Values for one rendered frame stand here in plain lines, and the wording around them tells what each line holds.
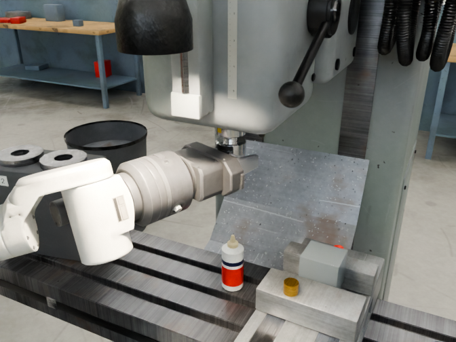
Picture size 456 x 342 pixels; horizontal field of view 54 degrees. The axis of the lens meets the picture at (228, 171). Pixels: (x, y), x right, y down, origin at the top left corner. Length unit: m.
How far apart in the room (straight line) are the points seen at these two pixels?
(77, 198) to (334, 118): 0.63
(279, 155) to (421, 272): 1.77
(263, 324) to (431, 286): 2.00
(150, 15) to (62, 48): 6.50
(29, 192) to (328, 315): 0.42
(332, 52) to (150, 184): 0.34
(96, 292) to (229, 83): 0.49
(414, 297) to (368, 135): 1.61
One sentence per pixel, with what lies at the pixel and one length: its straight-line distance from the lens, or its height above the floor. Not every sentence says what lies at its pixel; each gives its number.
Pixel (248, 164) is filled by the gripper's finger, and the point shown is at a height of 1.24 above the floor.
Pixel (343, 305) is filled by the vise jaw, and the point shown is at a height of 1.08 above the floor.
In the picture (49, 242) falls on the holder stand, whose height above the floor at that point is 1.00.
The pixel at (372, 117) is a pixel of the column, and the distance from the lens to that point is 1.00.
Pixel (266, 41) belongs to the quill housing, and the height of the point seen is 1.43.
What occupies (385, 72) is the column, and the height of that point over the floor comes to 1.32.
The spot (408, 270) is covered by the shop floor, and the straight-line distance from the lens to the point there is 2.71.
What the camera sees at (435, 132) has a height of 0.25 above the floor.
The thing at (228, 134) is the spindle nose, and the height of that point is 1.29.
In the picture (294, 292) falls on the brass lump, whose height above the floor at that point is 1.08.
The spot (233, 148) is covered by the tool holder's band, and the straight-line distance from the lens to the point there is 0.67.
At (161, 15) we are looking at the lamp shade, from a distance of 0.42.
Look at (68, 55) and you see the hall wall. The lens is 6.84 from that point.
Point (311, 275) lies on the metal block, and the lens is 0.71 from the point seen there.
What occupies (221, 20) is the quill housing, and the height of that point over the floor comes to 1.45.
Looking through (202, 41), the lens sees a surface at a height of 1.43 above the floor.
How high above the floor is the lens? 1.51
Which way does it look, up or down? 24 degrees down
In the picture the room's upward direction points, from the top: straight up
